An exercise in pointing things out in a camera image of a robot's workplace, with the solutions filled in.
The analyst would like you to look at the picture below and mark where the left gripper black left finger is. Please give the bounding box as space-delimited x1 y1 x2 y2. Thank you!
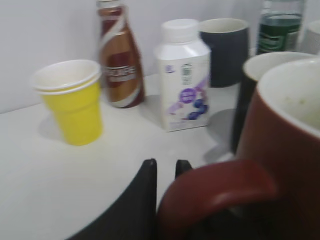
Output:
70 158 157 240

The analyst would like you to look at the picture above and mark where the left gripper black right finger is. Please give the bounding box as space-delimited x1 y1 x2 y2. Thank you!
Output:
175 159 193 179

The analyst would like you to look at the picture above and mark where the dark red ceramic mug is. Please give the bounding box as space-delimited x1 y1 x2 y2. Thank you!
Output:
157 58 320 240

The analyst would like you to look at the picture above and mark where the green plastic soda bottle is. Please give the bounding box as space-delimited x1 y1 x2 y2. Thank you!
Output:
256 0 305 55

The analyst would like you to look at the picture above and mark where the yellow paper cup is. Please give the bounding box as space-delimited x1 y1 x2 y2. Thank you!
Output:
30 59 103 146

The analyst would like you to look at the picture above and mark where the white blueberry yogurt bottle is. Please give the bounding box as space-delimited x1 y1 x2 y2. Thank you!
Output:
155 18 211 132

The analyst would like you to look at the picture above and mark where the brown coffee drink bottle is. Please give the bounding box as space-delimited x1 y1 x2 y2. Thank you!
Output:
97 0 145 109

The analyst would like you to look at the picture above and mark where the black ceramic mug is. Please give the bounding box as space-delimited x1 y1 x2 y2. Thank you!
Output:
230 51 317 154

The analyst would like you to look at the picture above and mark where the dark grey ceramic mug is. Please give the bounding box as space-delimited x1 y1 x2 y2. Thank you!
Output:
199 18 249 88

